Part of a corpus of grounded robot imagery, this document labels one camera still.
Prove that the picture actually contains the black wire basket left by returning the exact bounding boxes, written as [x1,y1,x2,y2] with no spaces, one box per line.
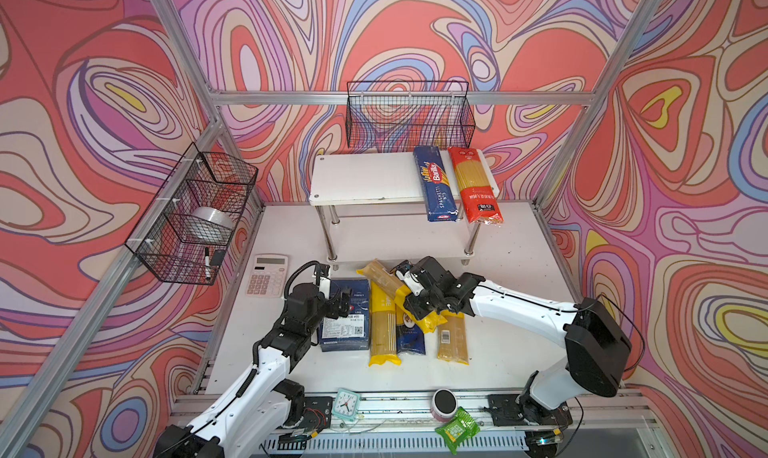
[125,144,258,285]

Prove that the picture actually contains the white two-tier shelf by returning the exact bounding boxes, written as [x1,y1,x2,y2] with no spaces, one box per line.
[309,152,480,265]

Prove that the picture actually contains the black marker pen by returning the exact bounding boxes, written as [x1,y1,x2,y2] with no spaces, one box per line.
[204,247,212,282]

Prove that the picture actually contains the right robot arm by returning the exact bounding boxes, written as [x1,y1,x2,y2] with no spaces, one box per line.
[393,256,632,425]

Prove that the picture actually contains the white pink calculator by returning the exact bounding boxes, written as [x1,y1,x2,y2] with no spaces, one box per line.
[245,253,289,298]

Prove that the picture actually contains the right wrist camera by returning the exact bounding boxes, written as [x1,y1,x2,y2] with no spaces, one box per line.
[394,260,424,297]

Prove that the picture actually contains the yellow clear spaghetti bag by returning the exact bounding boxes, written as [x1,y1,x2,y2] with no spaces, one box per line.
[437,310,469,365]

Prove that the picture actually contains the black wire basket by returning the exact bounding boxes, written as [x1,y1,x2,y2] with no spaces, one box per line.
[125,144,258,285]
[345,78,476,153]

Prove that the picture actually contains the black wire basket back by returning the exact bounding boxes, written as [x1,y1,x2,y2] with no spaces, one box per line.
[345,78,476,153]

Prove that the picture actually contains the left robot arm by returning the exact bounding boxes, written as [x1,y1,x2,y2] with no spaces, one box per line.
[152,278,351,457]

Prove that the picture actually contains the green snack packet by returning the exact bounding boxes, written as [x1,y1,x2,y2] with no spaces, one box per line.
[435,407,480,455]

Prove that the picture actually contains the mint alarm clock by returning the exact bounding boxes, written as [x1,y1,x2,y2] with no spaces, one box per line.
[331,388,361,423]

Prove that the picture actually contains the blue Barilla spaghetti box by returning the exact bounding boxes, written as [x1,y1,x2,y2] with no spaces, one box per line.
[413,145,458,222]

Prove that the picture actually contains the yellow narrow spaghetti bag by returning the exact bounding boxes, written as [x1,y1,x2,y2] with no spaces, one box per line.
[357,259,447,333]

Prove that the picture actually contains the silver tape roll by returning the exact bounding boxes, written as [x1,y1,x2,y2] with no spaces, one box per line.
[185,206,235,245]

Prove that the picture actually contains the blue Barilla pasta box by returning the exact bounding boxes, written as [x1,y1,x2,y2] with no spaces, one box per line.
[318,279,371,352]

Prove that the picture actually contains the red spaghetti bag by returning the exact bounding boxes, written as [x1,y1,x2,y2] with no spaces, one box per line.
[448,147,503,225]

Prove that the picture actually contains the yellow Pastatime spaghetti bag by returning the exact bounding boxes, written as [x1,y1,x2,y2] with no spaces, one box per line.
[369,282,402,366]

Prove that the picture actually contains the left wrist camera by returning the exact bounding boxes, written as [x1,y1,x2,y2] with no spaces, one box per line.
[313,262,331,300]

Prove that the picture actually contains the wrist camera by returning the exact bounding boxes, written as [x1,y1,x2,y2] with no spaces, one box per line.
[394,260,424,297]
[313,262,331,300]

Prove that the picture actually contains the blue yellow Ankara spaghetti bag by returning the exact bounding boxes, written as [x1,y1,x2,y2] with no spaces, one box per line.
[396,308,426,355]

